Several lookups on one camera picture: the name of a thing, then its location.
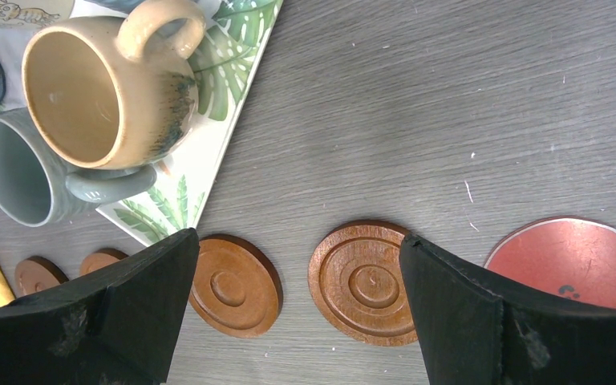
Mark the leaf pattern serving tray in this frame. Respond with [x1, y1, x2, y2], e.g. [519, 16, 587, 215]
[0, 1, 282, 245]

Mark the grey ceramic mug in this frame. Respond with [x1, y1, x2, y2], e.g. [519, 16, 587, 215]
[0, 108, 156, 228]

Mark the brown coaster under left arm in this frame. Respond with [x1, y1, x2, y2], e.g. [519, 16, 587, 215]
[14, 256, 69, 296]

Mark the brown wooden ringed coaster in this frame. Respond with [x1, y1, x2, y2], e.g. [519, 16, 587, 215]
[188, 234, 283, 338]

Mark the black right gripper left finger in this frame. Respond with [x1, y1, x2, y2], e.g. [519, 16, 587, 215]
[0, 228, 200, 384]

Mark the red round coaster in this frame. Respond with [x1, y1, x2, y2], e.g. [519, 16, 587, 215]
[484, 217, 616, 309]

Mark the beige speckled ceramic mug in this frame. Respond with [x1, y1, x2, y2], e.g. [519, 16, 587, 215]
[22, 1, 206, 169]

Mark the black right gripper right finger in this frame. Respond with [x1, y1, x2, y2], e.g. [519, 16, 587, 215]
[399, 233, 616, 384]

